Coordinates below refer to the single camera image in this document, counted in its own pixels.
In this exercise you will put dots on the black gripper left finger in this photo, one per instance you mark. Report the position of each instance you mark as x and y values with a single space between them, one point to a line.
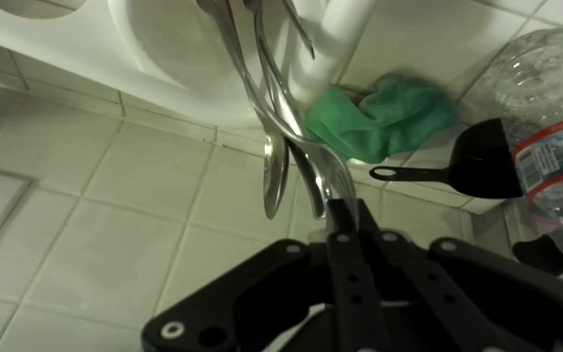
275 294

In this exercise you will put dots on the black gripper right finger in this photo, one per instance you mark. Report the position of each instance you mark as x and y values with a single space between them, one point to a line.
478 294

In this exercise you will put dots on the silver metal spoons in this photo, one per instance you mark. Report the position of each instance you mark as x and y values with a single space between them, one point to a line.
331 168

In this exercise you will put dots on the silver metal spoon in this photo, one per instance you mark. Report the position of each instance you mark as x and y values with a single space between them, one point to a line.
275 176

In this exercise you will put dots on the small black pan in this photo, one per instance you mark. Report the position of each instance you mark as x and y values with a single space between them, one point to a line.
484 163

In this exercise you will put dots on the green cloth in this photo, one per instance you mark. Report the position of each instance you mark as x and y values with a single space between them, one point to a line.
386 120

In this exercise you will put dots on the clear plastic water bottle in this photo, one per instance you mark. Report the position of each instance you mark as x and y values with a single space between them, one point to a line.
556 110

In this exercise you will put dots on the slim silver metal utensil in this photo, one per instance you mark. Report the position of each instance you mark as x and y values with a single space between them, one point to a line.
304 35

